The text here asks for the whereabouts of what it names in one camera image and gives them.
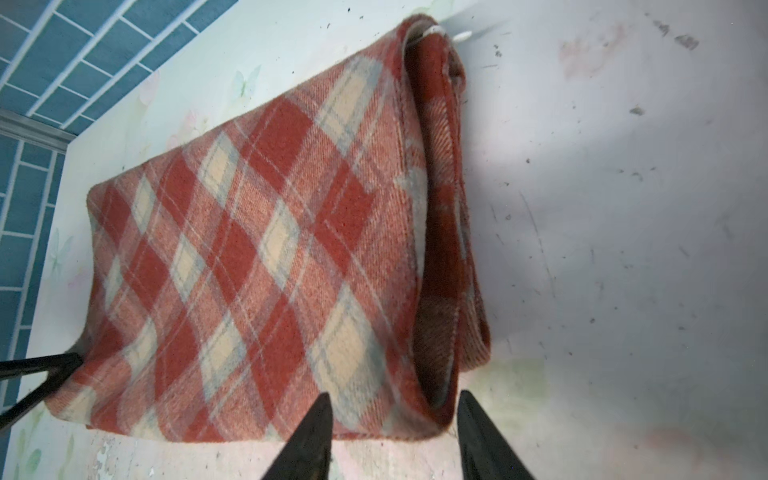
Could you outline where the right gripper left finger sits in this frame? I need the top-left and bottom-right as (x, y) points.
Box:
(262, 392), (333, 480)

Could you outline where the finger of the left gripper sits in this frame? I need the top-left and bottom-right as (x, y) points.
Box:
(0, 352), (84, 432)

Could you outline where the red plaid skirt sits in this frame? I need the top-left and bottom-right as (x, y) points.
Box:
(46, 14), (491, 443)

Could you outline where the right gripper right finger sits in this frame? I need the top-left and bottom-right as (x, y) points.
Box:
(457, 390), (534, 480)

